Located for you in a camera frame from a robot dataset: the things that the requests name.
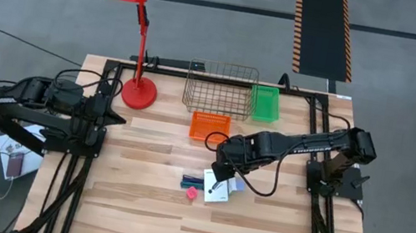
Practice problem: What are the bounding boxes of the black bar behind table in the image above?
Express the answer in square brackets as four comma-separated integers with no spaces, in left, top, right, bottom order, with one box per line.
[129,50,207,74]

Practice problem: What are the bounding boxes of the white green acer box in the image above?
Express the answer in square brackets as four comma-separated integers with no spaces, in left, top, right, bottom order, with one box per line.
[198,167,234,207]

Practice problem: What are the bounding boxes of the red desk lamp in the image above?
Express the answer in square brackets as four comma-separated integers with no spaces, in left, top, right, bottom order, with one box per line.
[86,0,174,114]

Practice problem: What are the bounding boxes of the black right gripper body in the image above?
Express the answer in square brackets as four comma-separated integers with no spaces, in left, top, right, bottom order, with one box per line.
[208,131,256,188]

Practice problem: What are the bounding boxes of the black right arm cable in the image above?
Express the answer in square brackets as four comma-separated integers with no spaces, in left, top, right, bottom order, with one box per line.
[195,129,286,200]

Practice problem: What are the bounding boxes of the maroon phone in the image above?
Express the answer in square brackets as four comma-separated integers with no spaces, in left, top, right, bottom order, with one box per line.
[5,149,26,181]

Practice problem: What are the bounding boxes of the white paper sheet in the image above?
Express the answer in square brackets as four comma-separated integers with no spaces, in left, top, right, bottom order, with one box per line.
[0,118,49,185]

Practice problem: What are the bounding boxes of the orange plastic bin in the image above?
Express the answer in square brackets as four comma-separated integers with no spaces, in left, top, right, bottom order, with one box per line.
[187,109,233,146]

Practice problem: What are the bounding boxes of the metal wire basket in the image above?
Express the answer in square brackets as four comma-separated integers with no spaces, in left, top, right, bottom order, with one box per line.
[180,56,262,124]

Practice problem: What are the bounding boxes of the pink charger plug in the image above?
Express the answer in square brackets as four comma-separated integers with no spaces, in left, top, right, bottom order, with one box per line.
[184,185,200,202]

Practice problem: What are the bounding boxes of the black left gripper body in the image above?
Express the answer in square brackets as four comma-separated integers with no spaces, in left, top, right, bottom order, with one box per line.
[79,90,113,135]

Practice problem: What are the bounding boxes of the light blue square item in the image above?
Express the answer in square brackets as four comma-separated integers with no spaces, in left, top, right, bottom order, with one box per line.
[230,176,248,194]

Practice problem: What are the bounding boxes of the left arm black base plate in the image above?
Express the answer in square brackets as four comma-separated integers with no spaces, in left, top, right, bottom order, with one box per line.
[42,117,108,160]

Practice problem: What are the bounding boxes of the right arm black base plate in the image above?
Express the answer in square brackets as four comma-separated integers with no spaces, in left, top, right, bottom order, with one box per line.
[302,158,368,202]

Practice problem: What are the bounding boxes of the black orange-striped floor mat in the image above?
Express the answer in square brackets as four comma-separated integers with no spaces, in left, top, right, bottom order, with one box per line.
[282,0,367,84]

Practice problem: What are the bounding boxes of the black metal table frame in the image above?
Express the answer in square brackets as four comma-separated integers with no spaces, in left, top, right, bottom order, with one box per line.
[18,46,397,233]

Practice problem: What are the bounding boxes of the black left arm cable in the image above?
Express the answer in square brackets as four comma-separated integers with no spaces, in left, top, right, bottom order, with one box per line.
[53,64,127,99]

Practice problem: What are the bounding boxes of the green plastic bin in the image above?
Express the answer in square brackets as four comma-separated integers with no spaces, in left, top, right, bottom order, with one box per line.
[246,84,285,125]

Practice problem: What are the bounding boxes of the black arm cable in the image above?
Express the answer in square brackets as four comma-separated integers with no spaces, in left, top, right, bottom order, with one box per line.
[53,64,127,99]
[195,129,286,200]

